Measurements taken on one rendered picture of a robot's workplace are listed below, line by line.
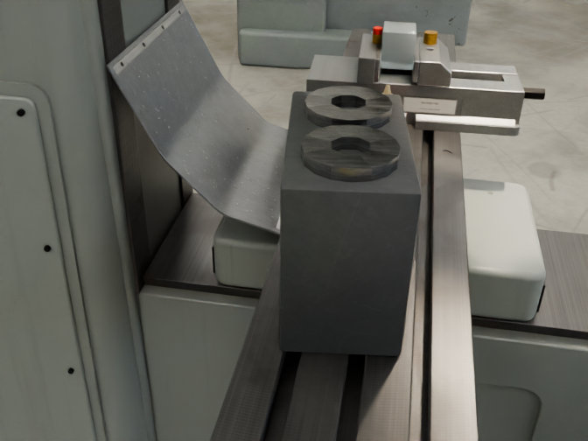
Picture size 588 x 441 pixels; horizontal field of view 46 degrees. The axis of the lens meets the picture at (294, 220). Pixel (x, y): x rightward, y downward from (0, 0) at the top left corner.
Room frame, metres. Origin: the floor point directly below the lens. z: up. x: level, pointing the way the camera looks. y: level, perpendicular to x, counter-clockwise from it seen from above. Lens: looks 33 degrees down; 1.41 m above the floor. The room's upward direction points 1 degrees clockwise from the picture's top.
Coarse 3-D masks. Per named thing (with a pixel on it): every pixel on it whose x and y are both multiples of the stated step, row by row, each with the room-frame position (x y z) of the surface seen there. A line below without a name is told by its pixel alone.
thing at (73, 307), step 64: (0, 0) 0.86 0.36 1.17; (64, 0) 0.85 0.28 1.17; (128, 0) 0.97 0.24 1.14; (0, 64) 0.86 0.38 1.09; (64, 64) 0.85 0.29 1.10; (0, 128) 0.85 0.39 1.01; (64, 128) 0.84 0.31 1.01; (128, 128) 0.91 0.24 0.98; (0, 192) 0.85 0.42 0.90; (64, 192) 0.84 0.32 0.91; (128, 192) 0.88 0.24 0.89; (0, 256) 0.85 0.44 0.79; (64, 256) 0.84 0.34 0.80; (128, 256) 0.87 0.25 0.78; (0, 320) 0.85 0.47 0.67; (64, 320) 0.83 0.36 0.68; (128, 320) 0.86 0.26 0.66; (0, 384) 0.85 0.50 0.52; (64, 384) 0.83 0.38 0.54; (128, 384) 0.84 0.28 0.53
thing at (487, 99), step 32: (320, 64) 1.14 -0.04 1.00; (352, 64) 1.15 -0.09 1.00; (480, 64) 1.15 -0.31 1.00; (416, 96) 1.05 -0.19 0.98; (448, 96) 1.04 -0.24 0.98; (480, 96) 1.04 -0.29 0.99; (512, 96) 1.03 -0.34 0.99; (416, 128) 1.03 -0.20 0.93; (448, 128) 1.03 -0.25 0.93; (480, 128) 1.02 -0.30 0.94; (512, 128) 1.02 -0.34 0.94
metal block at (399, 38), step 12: (384, 24) 1.12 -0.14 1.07; (396, 24) 1.13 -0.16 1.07; (408, 24) 1.13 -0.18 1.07; (384, 36) 1.09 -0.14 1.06; (396, 36) 1.08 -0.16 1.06; (408, 36) 1.08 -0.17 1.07; (384, 48) 1.09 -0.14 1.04; (396, 48) 1.08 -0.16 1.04; (408, 48) 1.08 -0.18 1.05; (384, 60) 1.09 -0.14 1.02; (396, 60) 1.08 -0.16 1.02; (408, 60) 1.08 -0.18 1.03
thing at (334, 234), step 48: (336, 96) 0.68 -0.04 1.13; (384, 96) 0.68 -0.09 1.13; (288, 144) 0.59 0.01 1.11; (336, 144) 0.58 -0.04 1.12; (384, 144) 0.57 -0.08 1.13; (288, 192) 0.51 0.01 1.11; (336, 192) 0.51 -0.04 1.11; (384, 192) 0.51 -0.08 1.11; (288, 240) 0.51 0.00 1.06; (336, 240) 0.51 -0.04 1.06; (384, 240) 0.51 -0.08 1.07; (288, 288) 0.51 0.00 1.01; (336, 288) 0.51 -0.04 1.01; (384, 288) 0.51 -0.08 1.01; (288, 336) 0.51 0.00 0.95; (336, 336) 0.51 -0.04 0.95; (384, 336) 0.51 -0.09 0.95
